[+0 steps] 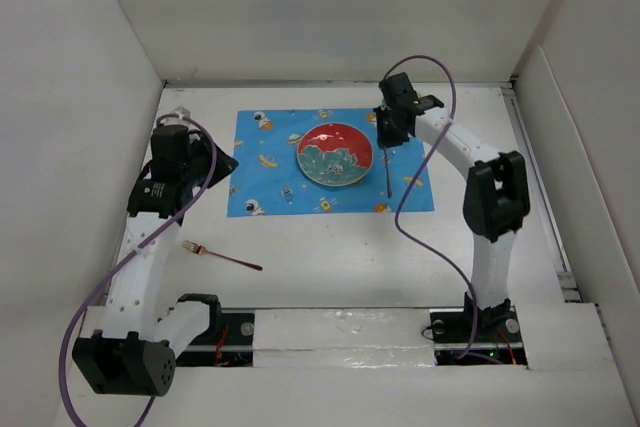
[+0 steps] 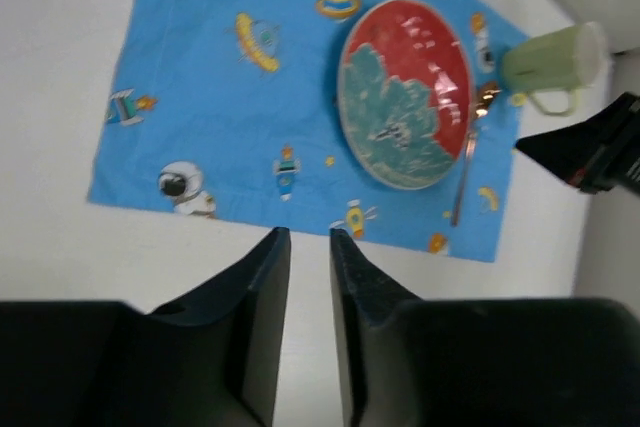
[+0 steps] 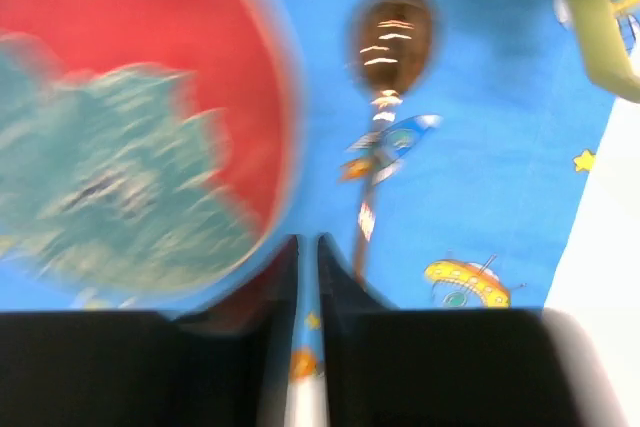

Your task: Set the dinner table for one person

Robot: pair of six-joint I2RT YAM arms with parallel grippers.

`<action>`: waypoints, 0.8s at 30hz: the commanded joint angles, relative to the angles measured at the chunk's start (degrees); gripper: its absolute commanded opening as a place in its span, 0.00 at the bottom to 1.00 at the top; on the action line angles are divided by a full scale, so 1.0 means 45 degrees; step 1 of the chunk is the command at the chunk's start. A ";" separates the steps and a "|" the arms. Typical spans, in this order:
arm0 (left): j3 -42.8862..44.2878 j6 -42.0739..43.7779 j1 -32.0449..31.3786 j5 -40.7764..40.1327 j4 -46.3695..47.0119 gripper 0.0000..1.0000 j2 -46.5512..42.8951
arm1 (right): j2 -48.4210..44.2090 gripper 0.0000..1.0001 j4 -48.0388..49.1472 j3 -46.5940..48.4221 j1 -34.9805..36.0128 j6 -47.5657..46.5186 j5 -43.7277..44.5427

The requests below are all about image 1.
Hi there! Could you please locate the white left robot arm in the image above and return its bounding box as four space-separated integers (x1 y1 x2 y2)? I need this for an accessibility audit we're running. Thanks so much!
72 123 238 397

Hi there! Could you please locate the red and teal plate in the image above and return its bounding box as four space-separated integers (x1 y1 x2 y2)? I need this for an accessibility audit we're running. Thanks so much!
296 122 374 187

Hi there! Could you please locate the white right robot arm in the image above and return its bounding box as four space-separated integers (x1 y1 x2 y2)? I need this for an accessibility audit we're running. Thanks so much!
374 73 531 341

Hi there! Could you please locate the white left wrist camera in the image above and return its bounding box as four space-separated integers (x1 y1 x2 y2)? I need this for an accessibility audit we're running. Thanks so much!
161 106 193 128

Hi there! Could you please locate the copper fork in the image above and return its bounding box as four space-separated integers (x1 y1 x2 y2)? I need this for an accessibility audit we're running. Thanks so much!
181 240 264 271

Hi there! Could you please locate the copper spoon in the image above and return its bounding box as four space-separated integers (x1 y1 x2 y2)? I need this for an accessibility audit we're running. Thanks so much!
383 148 393 199

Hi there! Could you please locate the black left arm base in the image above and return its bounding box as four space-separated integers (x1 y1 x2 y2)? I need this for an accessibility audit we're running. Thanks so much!
177 309 255 368

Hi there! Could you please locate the blue space-print placemat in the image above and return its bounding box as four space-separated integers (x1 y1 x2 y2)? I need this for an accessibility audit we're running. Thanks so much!
227 108 434 217

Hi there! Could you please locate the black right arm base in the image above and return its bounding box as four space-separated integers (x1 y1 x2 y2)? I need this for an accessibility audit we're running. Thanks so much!
421 295 528 366

